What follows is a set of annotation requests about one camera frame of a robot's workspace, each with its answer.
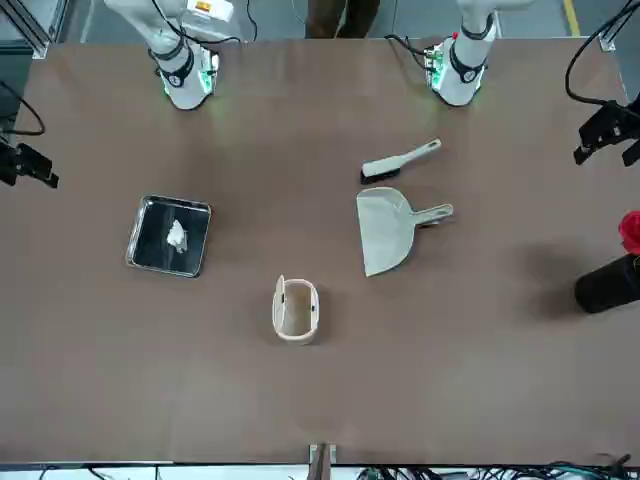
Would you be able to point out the person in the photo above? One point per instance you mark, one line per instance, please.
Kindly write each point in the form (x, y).
(340, 20)

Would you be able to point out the red rose bouquet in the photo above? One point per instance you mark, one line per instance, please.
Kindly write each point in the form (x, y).
(631, 232)

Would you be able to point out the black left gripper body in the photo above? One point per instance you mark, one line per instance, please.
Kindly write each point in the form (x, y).
(612, 125)

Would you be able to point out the aluminium camera post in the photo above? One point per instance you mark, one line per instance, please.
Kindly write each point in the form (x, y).
(322, 462)

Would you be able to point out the square metal tray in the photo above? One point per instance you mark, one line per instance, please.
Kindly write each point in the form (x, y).
(150, 240)

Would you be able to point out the small beige lidded bin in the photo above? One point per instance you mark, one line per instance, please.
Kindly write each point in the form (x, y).
(300, 310)

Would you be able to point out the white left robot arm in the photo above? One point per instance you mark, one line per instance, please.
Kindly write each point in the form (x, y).
(465, 85)

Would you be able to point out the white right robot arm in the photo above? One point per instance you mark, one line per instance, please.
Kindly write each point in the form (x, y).
(187, 90)

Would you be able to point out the white control box yellow label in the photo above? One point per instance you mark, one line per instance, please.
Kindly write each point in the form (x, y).
(210, 10)

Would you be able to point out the black vase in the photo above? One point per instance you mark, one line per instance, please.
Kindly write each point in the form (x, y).
(610, 285)

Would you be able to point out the white paper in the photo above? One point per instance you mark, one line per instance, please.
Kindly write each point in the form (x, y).
(176, 235)

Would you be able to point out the pale grey plastic dustpan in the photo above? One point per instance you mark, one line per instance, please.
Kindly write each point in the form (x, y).
(385, 230)

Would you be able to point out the aluminium frame corner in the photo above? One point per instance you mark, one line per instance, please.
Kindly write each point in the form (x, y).
(30, 25)

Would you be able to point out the grey hand brush black bristles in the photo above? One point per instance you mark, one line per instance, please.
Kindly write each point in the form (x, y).
(385, 167)

